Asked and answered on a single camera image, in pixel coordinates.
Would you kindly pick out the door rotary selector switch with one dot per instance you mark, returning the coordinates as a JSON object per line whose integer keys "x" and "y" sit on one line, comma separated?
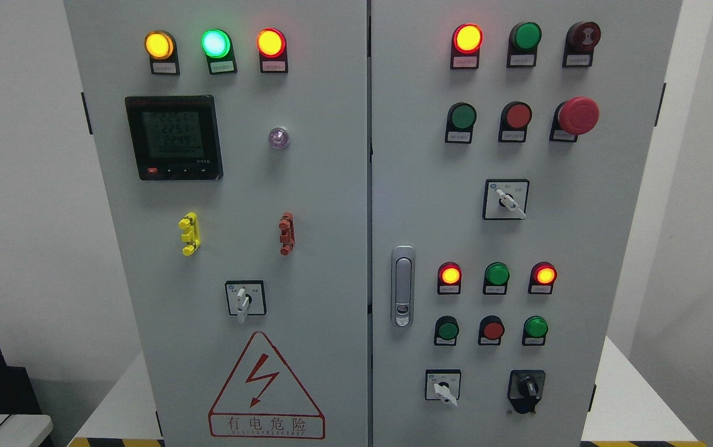
{"x": 245, "y": 298}

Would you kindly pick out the red electrical hazard warning sticker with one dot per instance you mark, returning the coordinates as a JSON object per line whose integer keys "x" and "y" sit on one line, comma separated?
{"x": 263, "y": 398}

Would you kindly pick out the red lit indicator lower right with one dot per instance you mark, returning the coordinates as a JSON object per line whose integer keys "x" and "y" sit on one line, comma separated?
{"x": 542, "y": 278}

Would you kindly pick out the red lit indicator top right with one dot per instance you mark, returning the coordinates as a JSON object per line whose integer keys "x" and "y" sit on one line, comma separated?
{"x": 466, "y": 42}

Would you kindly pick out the black digital power meter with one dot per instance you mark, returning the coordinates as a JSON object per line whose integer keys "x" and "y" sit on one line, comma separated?
{"x": 175, "y": 138}

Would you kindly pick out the red lit indicator left door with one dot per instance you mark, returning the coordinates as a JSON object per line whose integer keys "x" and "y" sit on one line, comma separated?
{"x": 272, "y": 47}

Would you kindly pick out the small clear bulb light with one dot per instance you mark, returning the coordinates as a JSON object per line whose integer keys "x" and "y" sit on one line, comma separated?
{"x": 279, "y": 138}

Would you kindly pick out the upper right rotary selector switch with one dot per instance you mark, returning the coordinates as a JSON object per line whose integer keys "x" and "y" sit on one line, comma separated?
{"x": 505, "y": 199}

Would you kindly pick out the right grey cabinet door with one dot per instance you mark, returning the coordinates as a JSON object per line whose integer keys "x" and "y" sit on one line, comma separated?
{"x": 429, "y": 194}

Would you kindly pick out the green push button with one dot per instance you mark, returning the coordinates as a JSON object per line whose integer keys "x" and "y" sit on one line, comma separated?
{"x": 461, "y": 118}
{"x": 446, "y": 331}
{"x": 534, "y": 332}

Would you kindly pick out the silver door latch handle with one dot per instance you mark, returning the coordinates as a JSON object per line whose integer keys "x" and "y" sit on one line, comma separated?
{"x": 402, "y": 285}

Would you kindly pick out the yellow indicator light top left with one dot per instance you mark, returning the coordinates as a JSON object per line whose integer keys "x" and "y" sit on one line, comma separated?
{"x": 161, "y": 49}

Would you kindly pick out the dark red buzzer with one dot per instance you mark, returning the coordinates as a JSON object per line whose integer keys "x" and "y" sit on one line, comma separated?
{"x": 579, "y": 44}

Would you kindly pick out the red push button lower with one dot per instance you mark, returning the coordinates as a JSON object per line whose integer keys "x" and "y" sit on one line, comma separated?
{"x": 491, "y": 331}

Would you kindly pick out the green push button lower left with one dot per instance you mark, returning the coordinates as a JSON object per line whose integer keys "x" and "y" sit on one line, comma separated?
{"x": 446, "y": 331}

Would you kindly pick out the red lit indicator lower left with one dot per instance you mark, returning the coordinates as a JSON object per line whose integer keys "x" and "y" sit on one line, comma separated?
{"x": 449, "y": 278}

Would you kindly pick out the red push button upper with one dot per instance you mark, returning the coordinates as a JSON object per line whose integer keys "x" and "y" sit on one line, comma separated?
{"x": 513, "y": 122}

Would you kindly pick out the black key selector switch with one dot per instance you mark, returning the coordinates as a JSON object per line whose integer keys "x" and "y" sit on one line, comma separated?
{"x": 525, "y": 389}

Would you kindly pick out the red push button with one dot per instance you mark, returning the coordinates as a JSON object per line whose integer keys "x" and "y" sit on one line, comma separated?
{"x": 513, "y": 122}
{"x": 491, "y": 331}

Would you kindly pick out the red terminal clip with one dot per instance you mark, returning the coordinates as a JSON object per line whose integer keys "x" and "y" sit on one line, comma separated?
{"x": 287, "y": 233}

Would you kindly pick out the red lit indicator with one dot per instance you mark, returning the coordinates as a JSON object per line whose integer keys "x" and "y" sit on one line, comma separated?
{"x": 449, "y": 278}
{"x": 466, "y": 42}
{"x": 542, "y": 278}

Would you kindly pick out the green push button upper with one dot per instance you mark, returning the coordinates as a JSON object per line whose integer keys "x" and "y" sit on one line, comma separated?
{"x": 461, "y": 118}

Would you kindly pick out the green indicator lower middle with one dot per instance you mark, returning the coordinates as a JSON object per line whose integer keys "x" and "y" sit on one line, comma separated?
{"x": 496, "y": 278}

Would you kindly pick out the left grey cabinet door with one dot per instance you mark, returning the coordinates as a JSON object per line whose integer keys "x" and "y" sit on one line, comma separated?
{"x": 316, "y": 297}

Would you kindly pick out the white side table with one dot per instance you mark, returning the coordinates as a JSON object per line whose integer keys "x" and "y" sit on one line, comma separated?
{"x": 25, "y": 429}

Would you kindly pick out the red emergency stop mushroom button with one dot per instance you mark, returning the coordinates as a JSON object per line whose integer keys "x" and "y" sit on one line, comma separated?
{"x": 574, "y": 117}

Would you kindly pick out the green indicator top right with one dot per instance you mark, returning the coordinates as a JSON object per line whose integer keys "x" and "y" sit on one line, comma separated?
{"x": 524, "y": 39}

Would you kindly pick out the grey cabinet door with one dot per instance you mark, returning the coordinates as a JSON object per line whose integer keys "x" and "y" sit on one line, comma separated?
{"x": 429, "y": 194}
{"x": 316, "y": 297}

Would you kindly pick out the green lit indicator light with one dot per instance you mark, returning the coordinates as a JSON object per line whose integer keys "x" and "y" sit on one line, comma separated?
{"x": 219, "y": 52}

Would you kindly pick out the yellow terminal clip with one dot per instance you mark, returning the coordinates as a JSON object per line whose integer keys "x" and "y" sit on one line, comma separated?
{"x": 188, "y": 226}

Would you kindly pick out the lower white rotary selector switch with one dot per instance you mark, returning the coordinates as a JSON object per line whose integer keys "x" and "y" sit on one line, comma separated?
{"x": 443, "y": 385}

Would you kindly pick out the green push button lower right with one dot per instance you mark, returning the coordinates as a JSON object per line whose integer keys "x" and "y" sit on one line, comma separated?
{"x": 534, "y": 332}

